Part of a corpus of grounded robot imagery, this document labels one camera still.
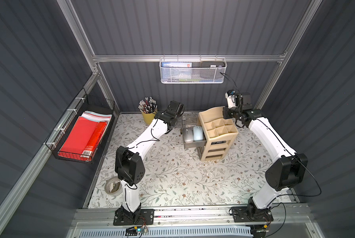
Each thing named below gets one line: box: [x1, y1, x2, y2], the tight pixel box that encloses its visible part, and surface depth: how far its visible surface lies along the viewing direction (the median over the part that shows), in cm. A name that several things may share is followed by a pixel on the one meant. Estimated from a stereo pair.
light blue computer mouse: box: [193, 125, 204, 141], surface depth 84 cm
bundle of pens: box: [137, 96, 158, 115], surface depth 103 cm
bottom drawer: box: [204, 152, 226, 162], surface depth 90 cm
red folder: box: [57, 116, 108, 162], surface depth 72 cm
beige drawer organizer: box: [196, 106, 239, 162], surface depth 82 cm
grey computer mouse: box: [183, 127, 194, 143], surface depth 86 cm
